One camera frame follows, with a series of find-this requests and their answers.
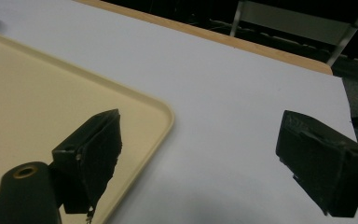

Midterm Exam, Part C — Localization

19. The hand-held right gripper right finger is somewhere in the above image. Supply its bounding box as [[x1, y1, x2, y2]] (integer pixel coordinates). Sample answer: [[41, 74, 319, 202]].
[[275, 109, 358, 218]]

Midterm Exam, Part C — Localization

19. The beige plastic tray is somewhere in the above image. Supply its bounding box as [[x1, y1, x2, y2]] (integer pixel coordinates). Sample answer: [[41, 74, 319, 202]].
[[0, 33, 175, 224]]

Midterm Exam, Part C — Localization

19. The metal stand frame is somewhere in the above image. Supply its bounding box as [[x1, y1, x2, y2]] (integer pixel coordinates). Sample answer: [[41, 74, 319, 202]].
[[229, 0, 358, 67]]

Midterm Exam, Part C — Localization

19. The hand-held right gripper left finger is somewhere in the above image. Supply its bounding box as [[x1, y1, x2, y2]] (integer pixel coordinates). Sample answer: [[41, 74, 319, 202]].
[[51, 108, 123, 224]]

